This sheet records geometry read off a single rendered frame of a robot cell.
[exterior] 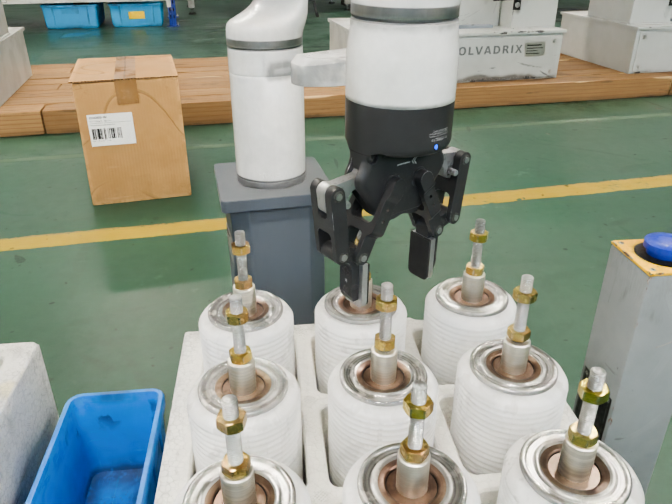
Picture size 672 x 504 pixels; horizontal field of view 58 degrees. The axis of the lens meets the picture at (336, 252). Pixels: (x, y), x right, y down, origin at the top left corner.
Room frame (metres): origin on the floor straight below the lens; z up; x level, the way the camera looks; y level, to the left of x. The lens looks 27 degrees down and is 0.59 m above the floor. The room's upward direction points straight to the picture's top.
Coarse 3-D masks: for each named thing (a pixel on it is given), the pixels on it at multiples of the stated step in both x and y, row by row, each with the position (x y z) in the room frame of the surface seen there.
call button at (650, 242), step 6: (648, 234) 0.54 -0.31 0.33; (654, 234) 0.54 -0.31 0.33; (660, 234) 0.54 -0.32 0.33; (666, 234) 0.54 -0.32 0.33; (648, 240) 0.53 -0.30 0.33; (654, 240) 0.52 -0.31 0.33; (660, 240) 0.52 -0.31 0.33; (666, 240) 0.52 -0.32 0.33; (648, 246) 0.52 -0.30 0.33; (654, 246) 0.52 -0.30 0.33; (660, 246) 0.51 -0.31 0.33; (666, 246) 0.51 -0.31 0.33; (648, 252) 0.53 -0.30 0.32; (654, 252) 0.51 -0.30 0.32; (660, 252) 0.51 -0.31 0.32; (666, 252) 0.51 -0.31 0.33; (660, 258) 0.51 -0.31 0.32; (666, 258) 0.51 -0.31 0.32
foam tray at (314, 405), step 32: (416, 320) 0.62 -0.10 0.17; (192, 352) 0.55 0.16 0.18; (416, 352) 0.55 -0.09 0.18; (192, 384) 0.49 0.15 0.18; (320, 416) 0.45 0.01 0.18; (448, 416) 0.48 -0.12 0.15; (192, 448) 0.41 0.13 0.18; (320, 448) 0.41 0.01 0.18; (448, 448) 0.41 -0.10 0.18; (160, 480) 0.37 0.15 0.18; (320, 480) 0.37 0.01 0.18; (480, 480) 0.37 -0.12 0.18
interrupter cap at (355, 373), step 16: (368, 352) 0.45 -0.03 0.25; (400, 352) 0.45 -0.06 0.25; (352, 368) 0.43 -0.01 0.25; (368, 368) 0.43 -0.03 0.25; (400, 368) 0.43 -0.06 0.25; (416, 368) 0.43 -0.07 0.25; (352, 384) 0.41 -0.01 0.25; (368, 384) 0.41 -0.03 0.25; (400, 384) 0.41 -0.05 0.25; (368, 400) 0.38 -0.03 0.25; (384, 400) 0.38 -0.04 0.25; (400, 400) 0.38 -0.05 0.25
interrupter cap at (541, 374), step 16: (480, 352) 0.45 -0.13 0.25; (496, 352) 0.45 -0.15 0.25; (544, 352) 0.45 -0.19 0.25; (480, 368) 0.43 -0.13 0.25; (496, 368) 0.43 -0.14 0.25; (528, 368) 0.43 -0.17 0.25; (544, 368) 0.43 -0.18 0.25; (496, 384) 0.40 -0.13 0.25; (512, 384) 0.41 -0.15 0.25; (528, 384) 0.41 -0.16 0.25; (544, 384) 0.41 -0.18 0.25
